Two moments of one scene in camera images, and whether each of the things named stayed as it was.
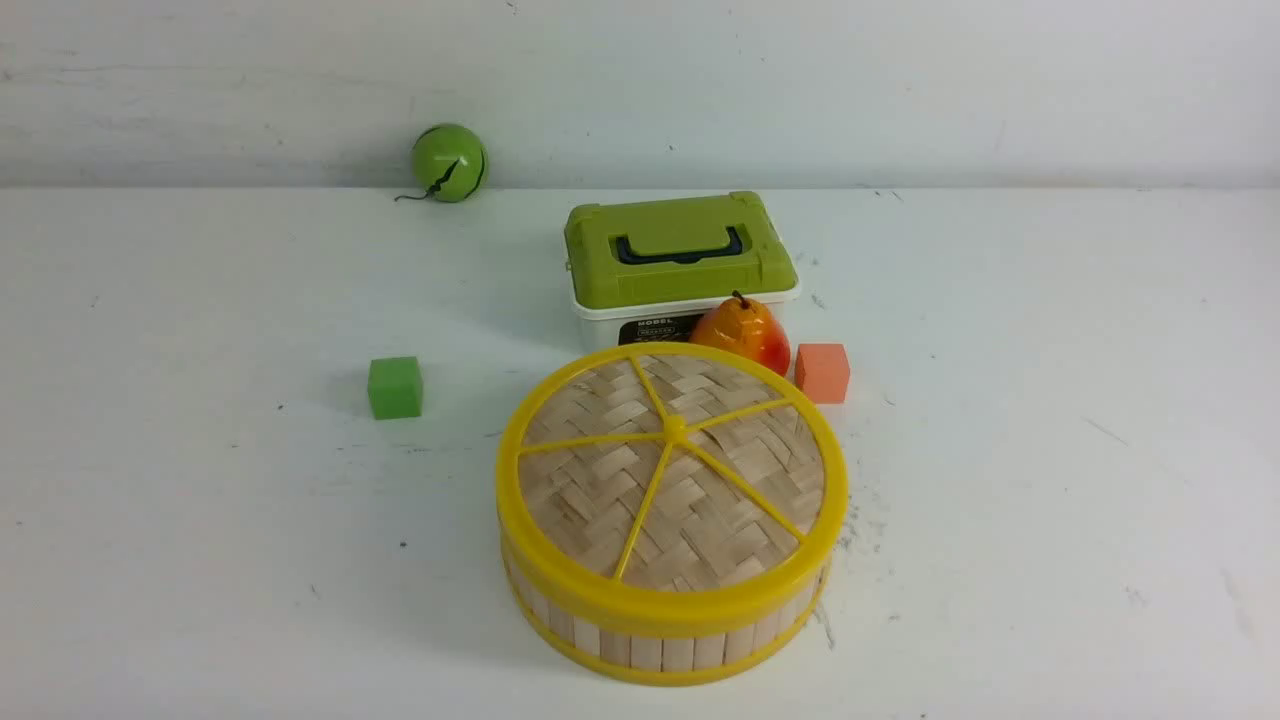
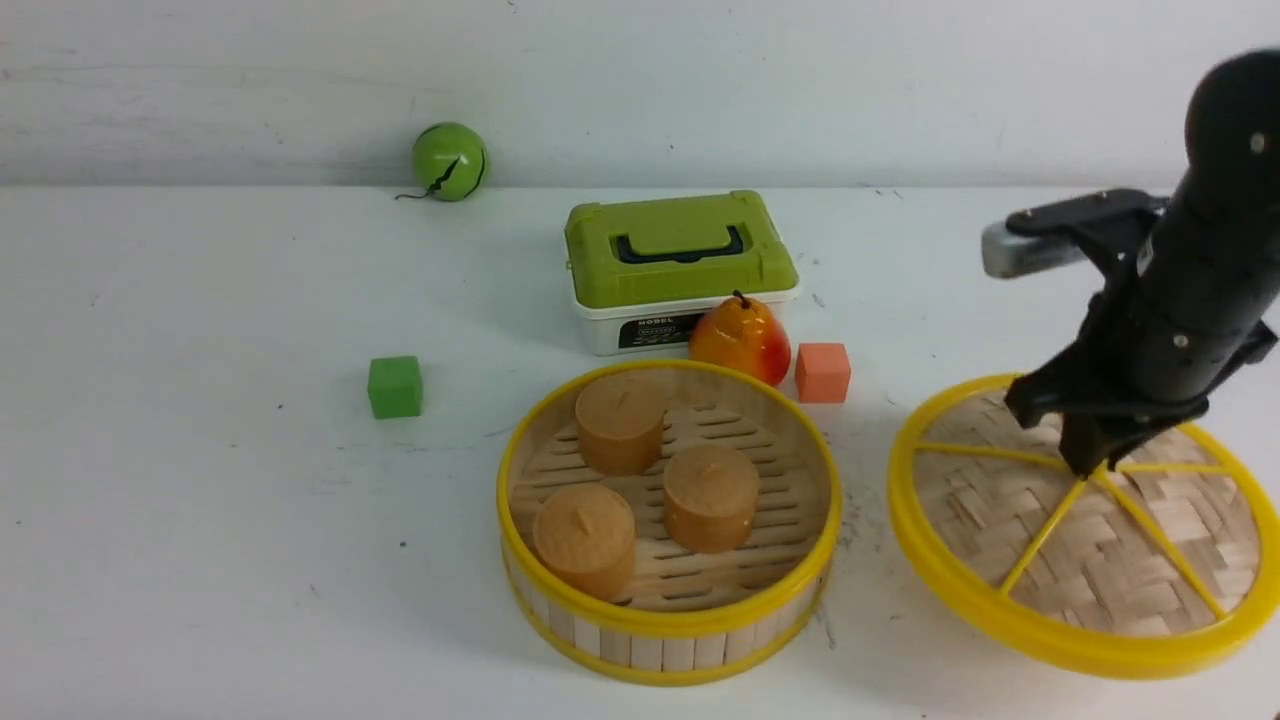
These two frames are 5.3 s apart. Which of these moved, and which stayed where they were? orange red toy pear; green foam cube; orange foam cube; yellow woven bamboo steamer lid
Moved: yellow woven bamboo steamer lid
Stayed: orange red toy pear; green foam cube; orange foam cube
